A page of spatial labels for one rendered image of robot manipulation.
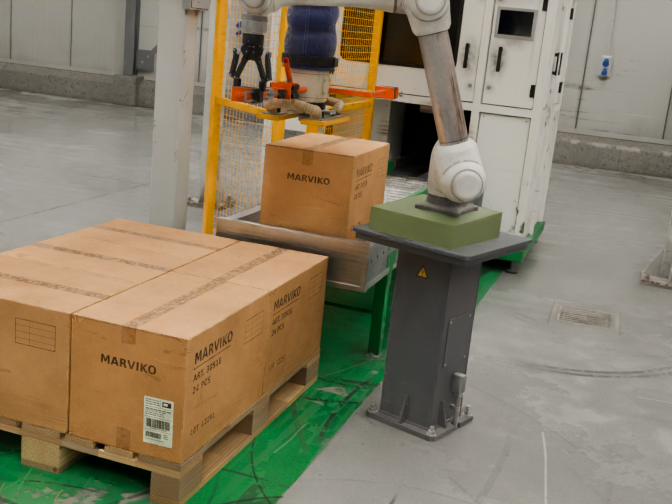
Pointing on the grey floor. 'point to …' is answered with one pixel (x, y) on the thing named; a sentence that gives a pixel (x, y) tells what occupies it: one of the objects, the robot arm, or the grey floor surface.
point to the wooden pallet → (213, 459)
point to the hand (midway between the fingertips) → (249, 92)
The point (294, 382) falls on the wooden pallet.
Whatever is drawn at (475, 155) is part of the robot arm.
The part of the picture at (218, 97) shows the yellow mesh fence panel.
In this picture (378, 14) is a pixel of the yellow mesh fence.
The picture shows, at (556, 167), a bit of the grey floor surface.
